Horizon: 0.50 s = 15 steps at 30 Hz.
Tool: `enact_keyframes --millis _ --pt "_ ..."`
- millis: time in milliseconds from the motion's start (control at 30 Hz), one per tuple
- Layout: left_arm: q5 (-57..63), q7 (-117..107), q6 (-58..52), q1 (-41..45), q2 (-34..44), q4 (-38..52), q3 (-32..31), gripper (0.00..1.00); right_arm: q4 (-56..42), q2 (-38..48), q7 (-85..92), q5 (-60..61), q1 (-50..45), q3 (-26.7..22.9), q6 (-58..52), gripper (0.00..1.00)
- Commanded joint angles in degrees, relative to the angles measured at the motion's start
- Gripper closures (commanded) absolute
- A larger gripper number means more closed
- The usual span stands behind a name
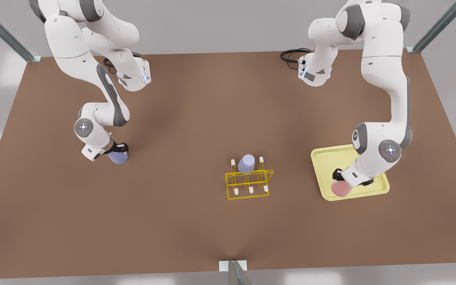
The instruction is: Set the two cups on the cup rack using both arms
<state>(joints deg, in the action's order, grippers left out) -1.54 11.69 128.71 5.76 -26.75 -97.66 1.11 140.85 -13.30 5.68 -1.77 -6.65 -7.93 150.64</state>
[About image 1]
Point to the silver frame post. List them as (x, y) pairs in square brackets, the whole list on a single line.
[(437, 25), (2, 33), (236, 271)]

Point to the lavender cup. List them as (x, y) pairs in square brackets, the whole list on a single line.
[(118, 158), (246, 164)]

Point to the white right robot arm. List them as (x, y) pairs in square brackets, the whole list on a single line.
[(93, 59)]

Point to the pale yellow tray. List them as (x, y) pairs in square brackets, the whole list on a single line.
[(327, 166)]

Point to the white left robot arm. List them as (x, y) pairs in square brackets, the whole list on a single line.
[(382, 79)]

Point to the pink cup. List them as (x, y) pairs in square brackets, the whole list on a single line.
[(341, 189)]

